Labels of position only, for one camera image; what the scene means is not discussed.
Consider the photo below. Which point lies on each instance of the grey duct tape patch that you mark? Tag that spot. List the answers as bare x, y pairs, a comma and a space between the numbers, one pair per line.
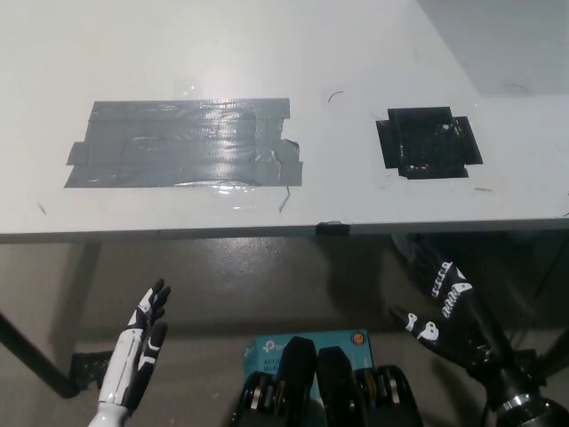
178, 147

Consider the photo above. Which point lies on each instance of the black table foot plate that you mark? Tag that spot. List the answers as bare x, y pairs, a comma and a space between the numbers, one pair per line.
89, 369
531, 360

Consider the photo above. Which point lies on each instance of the black metal table leg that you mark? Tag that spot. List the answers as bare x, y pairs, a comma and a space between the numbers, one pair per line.
35, 356

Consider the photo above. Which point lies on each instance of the black tape patch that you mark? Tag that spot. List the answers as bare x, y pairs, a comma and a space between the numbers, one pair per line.
427, 142

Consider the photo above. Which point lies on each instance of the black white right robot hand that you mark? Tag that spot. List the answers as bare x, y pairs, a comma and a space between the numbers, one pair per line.
462, 329

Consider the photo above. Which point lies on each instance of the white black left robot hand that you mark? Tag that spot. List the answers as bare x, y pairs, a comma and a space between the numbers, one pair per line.
133, 351

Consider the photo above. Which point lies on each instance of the teal tp-link router box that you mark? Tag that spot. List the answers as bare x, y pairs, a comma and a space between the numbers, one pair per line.
266, 349

